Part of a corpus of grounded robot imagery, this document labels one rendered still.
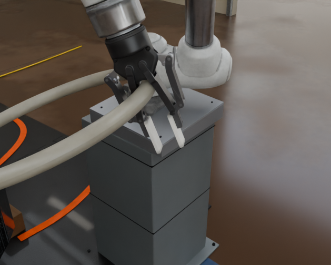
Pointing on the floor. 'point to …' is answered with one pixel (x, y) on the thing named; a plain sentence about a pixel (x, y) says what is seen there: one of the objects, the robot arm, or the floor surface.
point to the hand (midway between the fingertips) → (164, 132)
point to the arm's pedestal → (151, 201)
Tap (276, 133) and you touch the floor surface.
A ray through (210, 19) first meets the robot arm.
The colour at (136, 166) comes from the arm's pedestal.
